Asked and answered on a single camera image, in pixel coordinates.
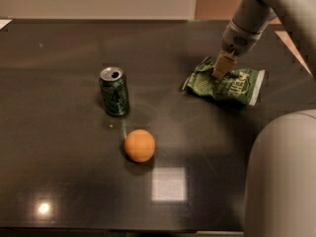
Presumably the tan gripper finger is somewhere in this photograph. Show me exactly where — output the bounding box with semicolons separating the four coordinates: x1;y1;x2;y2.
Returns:
211;50;237;80

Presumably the green jalapeno chip bag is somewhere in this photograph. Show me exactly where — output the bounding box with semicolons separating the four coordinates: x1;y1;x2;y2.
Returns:
182;56;265;106

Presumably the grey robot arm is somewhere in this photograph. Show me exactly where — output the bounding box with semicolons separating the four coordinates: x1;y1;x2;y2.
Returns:
212;0;316;237

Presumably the green soda can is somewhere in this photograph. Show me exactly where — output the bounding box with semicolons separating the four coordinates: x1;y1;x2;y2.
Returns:
99;67;129;117

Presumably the orange fruit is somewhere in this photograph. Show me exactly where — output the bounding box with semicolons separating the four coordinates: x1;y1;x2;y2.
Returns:
124;129;155;163

